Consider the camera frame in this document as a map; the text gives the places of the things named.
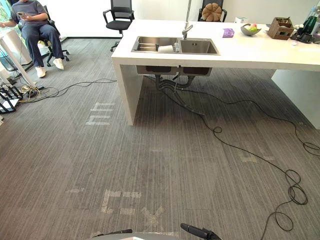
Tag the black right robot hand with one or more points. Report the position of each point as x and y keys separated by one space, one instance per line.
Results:
x=197 y=231

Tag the grey sink drain pipes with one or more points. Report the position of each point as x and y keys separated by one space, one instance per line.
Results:
x=172 y=85

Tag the stainless steel double sink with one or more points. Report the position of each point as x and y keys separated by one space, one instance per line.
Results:
x=200 y=47

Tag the white cup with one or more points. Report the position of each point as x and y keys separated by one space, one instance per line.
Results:
x=165 y=48

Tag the small grey sink dispenser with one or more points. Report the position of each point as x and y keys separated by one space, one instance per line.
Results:
x=176 y=46

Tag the white kitchen island counter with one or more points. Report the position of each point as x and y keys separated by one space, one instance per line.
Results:
x=250 y=50

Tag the silver kitchen faucet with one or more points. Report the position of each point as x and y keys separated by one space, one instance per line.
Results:
x=185 y=32

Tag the purple crumpled bag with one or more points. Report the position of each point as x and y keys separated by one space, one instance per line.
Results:
x=228 y=32

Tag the grey fruit bowl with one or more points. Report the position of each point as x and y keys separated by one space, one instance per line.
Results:
x=250 y=32

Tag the green fruit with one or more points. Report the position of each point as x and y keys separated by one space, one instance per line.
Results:
x=253 y=28

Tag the pink fruit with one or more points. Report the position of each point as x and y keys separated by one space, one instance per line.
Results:
x=255 y=25

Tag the brown wooden box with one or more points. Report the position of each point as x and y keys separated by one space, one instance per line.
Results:
x=277 y=31

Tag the white mug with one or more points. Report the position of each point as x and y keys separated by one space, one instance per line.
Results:
x=240 y=20

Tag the brown pumpkin-shaped cushion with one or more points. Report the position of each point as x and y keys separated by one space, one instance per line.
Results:
x=212 y=12

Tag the black mesh office chair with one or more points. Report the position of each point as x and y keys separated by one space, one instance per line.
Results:
x=118 y=24

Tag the black desktop device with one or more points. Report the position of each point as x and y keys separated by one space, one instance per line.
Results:
x=305 y=37

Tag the black chair with cushion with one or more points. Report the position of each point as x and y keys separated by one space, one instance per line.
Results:
x=212 y=2

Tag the dark green bottle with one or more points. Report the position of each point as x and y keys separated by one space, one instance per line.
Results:
x=310 y=25

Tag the seated person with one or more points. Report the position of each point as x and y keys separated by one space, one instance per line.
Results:
x=37 y=32

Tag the black office chair with castors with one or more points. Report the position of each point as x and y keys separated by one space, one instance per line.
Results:
x=49 y=13

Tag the white panel stand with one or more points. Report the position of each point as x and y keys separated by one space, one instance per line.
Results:
x=12 y=41

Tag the smartphone with pale case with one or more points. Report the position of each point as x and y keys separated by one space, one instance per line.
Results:
x=21 y=14

